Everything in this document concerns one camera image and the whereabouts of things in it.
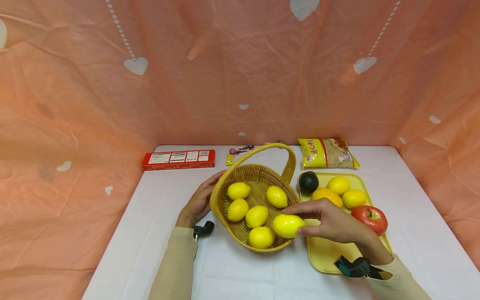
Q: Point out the person's left hand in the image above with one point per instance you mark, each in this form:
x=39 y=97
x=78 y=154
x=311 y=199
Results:
x=197 y=204

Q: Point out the person's right hand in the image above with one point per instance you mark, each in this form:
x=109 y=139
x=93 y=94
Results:
x=339 y=225

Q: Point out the person's right thumb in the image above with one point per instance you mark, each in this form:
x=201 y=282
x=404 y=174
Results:
x=309 y=231

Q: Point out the person's left fingers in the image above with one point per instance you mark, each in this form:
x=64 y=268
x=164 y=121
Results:
x=214 y=178

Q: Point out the person's right index finger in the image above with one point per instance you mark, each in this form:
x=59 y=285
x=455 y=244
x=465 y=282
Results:
x=303 y=209

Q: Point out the yellow lemon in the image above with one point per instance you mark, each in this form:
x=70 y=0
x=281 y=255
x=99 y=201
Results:
x=257 y=216
x=277 y=196
x=338 y=185
x=354 y=198
x=261 y=237
x=237 y=209
x=287 y=226
x=239 y=191

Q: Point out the person's right forearm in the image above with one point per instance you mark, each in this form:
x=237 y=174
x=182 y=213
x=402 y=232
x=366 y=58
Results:
x=401 y=283

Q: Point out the small yellow sachet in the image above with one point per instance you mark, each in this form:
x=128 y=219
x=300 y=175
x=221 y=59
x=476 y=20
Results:
x=230 y=160

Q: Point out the orange round fruit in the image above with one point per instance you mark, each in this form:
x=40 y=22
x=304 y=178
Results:
x=327 y=194

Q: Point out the dark green avocado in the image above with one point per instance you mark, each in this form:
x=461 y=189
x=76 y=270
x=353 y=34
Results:
x=308 y=182

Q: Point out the yellow plastic tray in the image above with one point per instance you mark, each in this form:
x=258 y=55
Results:
x=328 y=256

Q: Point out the pink wrapped candy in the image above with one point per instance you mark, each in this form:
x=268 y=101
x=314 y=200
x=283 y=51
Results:
x=240 y=149

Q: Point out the red flat carton box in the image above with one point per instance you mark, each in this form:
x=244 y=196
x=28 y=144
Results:
x=178 y=160

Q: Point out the black wrist band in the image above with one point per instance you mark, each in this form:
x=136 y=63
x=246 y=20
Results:
x=356 y=267
x=203 y=230

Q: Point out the yellow snack bag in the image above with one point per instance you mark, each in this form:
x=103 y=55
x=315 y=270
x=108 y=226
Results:
x=328 y=152

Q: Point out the red apple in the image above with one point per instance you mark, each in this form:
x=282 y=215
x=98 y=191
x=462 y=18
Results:
x=371 y=220

